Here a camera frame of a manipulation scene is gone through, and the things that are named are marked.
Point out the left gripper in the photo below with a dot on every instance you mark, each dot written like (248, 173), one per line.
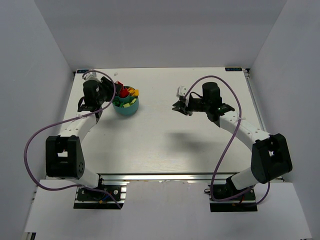
(111, 88)

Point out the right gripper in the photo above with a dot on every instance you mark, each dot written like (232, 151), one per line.
(186, 106)

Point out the orange square lego brick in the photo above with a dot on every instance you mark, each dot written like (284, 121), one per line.
(131, 90)

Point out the yellow long lego brick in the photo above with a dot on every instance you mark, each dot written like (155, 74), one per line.
(135, 93)

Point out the red arched lego brick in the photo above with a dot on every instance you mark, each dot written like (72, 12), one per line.
(119, 84)

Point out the red long lego brick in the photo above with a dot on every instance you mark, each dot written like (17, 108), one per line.
(123, 93)

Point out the green lego plate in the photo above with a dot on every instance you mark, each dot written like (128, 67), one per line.
(116, 102)

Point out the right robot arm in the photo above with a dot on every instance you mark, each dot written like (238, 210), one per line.
(270, 156)

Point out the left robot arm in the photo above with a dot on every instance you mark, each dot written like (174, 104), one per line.
(64, 158)

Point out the teal divided round container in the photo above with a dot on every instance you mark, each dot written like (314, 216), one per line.
(129, 111)

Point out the right table logo sticker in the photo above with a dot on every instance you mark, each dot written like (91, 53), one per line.
(233, 69)

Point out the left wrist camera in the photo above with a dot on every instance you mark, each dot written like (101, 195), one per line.
(90, 76)

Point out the aluminium right table rail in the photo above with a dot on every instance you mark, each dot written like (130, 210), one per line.
(247, 76)

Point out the aluminium table rail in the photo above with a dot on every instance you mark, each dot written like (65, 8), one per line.
(157, 176)
(247, 76)

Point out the aluminium front table rail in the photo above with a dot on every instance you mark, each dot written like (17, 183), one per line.
(157, 176)

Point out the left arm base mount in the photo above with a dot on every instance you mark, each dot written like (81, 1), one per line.
(112, 198)

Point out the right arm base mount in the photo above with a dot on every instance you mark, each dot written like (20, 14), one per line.
(243, 203)

